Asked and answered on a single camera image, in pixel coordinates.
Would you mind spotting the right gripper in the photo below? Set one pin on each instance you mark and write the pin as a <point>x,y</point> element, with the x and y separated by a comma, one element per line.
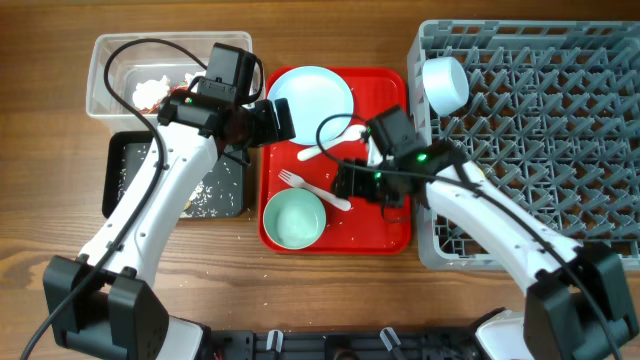
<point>352,185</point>

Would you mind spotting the white plastic spoon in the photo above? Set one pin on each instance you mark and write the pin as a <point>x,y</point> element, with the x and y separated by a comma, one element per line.
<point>352,133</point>

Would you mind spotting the grey dishwasher rack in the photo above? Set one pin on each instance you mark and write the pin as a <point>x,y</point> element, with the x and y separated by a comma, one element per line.
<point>552,118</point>

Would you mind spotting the red serving tray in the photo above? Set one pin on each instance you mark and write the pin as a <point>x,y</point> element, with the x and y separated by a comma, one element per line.
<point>365,229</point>

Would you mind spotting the food leftovers with rice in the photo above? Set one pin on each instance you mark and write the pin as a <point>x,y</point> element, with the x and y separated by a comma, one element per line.
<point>201,203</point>

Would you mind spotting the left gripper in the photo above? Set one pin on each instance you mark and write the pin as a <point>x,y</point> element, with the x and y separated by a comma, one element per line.
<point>270,132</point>

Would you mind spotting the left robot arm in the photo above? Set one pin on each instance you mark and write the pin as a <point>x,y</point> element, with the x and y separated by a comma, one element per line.
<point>101,303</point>

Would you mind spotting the light blue bowl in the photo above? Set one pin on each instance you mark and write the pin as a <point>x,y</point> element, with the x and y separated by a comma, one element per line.
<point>446,85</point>

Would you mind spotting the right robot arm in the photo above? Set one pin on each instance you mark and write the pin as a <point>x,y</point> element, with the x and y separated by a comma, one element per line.
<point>578,303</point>

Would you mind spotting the black waste tray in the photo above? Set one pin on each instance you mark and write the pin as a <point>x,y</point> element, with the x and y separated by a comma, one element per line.
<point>127,152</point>

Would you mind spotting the white plastic fork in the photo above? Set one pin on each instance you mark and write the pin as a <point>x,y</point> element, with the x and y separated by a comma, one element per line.
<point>296,181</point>

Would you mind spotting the light blue plate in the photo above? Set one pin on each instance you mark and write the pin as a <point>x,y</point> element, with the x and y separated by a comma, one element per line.
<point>313,93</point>

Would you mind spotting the clear plastic bin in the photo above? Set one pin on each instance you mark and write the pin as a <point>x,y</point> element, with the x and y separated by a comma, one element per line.
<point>143,62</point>

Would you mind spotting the mint green bowl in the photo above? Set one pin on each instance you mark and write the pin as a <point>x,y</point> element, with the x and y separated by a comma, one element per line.
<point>294,219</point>

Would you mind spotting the small white napkin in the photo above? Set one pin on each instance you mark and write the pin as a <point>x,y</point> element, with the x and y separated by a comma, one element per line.
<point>149,93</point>

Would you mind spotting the red snack wrapper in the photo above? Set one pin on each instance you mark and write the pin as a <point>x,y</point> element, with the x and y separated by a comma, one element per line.
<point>158,105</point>

